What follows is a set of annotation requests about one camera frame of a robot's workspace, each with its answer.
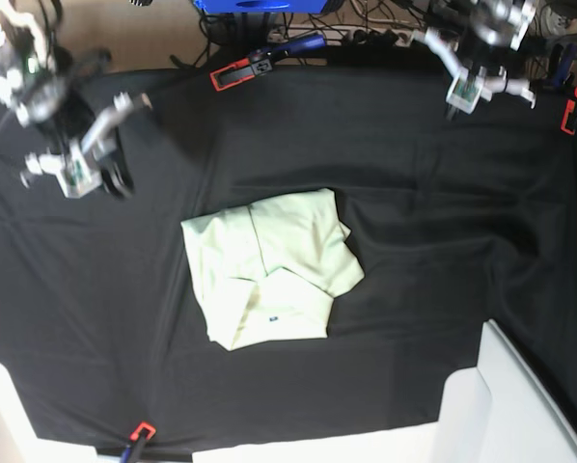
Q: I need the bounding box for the blue clamp handle right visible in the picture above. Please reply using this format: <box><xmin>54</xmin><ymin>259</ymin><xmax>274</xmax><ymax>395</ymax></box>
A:
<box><xmin>543</xmin><ymin>43</ymin><xmax>577</xmax><ymax>89</ymax></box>

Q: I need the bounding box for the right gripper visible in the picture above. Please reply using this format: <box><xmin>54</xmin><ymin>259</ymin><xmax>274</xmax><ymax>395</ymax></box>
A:
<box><xmin>19</xmin><ymin>93</ymin><xmax>152</xmax><ymax>199</ymax></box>

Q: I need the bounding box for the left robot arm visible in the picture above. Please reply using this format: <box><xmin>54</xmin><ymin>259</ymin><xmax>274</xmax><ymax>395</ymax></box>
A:
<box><xmin>409</xmin><ymin>1</ymin><xmax>536</xmax><ymax>120</ymax></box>

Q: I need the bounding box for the red blue clamp bottom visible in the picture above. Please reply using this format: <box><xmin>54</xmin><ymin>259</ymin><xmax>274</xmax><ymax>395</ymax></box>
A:
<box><xmin>119</xmin><ymin>422</ymin><xmax>156</xmax><ymax>463</ymax></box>

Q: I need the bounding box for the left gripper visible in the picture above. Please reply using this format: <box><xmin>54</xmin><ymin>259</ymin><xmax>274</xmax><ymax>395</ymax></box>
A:
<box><xmin>411</xmin><ymin>28</ymin><xmax>536</xmax><ymax>115</ymax></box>

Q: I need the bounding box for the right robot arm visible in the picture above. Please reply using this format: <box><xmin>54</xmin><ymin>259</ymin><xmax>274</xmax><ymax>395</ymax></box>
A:
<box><xmin>0</xmin><ymin>1</ymin><xmax>151</xmax><ymax>199</ymax></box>

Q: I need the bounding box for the white table frame left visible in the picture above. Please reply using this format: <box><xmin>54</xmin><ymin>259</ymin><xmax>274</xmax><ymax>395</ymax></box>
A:
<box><xmin>0</xmin><ymin>364</ymin><xmax>50</xmax><ymax>462</ymax></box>

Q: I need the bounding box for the light green T-shirt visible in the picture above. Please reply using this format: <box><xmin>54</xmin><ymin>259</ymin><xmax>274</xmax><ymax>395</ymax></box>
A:
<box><xmin>181</xmin><ymin>188</ymin><xmax>365</xmax><ymax>351</ymax></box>

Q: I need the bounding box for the black power strip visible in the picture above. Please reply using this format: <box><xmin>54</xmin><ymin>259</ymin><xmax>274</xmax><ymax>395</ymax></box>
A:
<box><xmin>342</xmin><ymin>28</ymin><xmax>410</xmax><ymax>48</ymax></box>

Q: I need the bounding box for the red black clamp right edge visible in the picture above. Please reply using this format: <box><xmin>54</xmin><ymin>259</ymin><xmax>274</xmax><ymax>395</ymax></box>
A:
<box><xmin>561</xmin><ymin>86</ymin><xmax>577</xmax><ymax>136</ymax></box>

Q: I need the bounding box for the black table cloth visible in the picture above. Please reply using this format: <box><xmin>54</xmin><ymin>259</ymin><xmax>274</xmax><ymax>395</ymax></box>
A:
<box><xmin>0</xmin><ymin>67</ymin><xmax>577</xmax><ymax>454</ymax></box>

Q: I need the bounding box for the white table frame right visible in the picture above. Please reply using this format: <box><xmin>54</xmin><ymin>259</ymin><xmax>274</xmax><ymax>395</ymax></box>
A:
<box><xmin>440</xmin><ymin>320</ymin><xmax>577</xmax><ymax>463</ymax></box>

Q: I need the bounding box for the white table frame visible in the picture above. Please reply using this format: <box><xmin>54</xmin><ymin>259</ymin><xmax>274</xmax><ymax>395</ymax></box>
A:
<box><xmin>440</xmin><ymin>320</ymin><xmax>577</xmax><ymax>463</ymax></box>
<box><xmin>0</xmin><ymin>364</ymin><xmax>50</xmax><ymax>462</ymax></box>

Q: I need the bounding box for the red black clamp top centre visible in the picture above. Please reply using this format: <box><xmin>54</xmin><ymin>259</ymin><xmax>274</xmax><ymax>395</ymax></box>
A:
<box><xmin>209</xmin><ymin>33</ymin><xmax>326</xmax><ymax>92</ymax></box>

